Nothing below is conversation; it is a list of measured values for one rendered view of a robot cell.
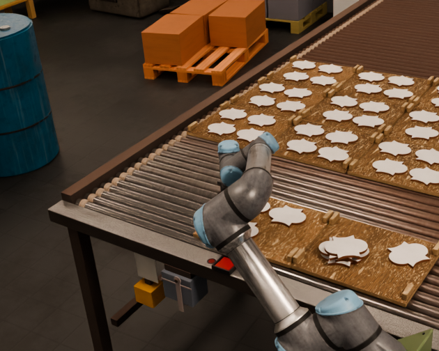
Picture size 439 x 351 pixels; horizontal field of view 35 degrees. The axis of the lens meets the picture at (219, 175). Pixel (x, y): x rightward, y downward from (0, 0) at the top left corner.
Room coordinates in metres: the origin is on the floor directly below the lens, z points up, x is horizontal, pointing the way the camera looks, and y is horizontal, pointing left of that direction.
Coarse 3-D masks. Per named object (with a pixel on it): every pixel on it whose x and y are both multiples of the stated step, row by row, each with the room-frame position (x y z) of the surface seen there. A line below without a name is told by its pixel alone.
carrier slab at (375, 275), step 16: (336, 224) 2.14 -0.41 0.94; (352, 224) 2.14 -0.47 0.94; (368, 224) 2.13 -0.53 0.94; (320, 240) 2.05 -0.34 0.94; (368, 240) 2.03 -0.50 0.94; (384, 240) 2.02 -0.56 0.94; (400, 240) 2.01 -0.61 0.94; (416, 240) 2.00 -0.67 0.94; (304, 256) 1.97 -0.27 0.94; (320, 256) 1.96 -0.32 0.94; (368, 256) 1.94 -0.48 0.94; (384, 256) 1.93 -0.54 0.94; (432, 256) 1.90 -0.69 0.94; (304, 272) 1.90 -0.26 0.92; (320, 272) 1.87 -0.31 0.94; (336, 272) 1.86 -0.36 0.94; (352, 272) 1.86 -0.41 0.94; (368, 272) 1.85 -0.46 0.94; (384, 272) 1.84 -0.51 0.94; (400, 272) 1.83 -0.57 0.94; (416, 272) 1.83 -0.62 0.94; (352, 288) 1.79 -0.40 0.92; (368, 288) 1.77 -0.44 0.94; (384, 288) 1.76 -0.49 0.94; (400, 288) 1.75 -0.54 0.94; (416, 288) 1.75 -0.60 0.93; (400, 304) 1.69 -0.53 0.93
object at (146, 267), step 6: (138, 258) 2.20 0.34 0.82; (144, 258) 2.18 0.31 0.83; (150, 258) 2.16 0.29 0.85; (138, 264) 2.20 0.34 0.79; (144, 264) 2.18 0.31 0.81; (150, 264) 2.16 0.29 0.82; (138, 270) 2.20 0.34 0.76; (144, 270) 2.18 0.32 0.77; (150, 270) 2.16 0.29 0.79; (156, 270) 2.15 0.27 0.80; (144, 276) 2.18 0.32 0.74; (150, 276) 2.17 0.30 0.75; (156, 276) 2.15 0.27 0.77; (156, 282) 2.15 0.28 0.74
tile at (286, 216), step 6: (270, 210) 2.26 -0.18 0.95; (276, 210) 2.26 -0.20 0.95; (282, 210) 2.25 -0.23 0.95; (288, 210) 2.25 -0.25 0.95; (294, 210) 2.24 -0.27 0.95; (300, 210) 2.24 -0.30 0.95; (270, 216) 2.22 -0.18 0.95; (276, 216) 2.22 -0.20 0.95; (282, 216) 2.21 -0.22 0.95; (288, 216) 2.21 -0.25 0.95; (294, 216) 2.21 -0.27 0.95; (300, 216) 2.20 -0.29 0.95; (276, 222) 2.18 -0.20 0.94; (282, 222) 2.17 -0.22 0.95; (288, 222) 2.17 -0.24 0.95; (294, 222) 2.17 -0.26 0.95; (300, 222) 2.17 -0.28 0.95
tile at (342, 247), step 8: (336, 240) 1.98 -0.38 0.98; (344, 240) 1.98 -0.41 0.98; (352, 240) 1.97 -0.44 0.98; (360, 240) 1.97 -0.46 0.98; (328, 248) 1.94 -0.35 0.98; (336, 248) 1.94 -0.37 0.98; (344, 248) 1.93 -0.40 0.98; (352, 248) 1.93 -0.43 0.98; (360, 248) 1.93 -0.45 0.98; (344, 256) 1.89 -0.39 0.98; (352, 256) 1.89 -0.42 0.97
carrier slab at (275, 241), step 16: (272, 208) 2.29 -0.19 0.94; (304, 208) 2.27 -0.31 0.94; (272, 224) 2.18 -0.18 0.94; (304, 224) 2.16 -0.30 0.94; (320, 224) 2.15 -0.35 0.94; (256, 240) 2.09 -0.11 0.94; (272, 240) 2.08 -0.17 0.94; (288, 240) 2.07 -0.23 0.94; (304, 240) 2.06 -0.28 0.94; (272, 256) 1.98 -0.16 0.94
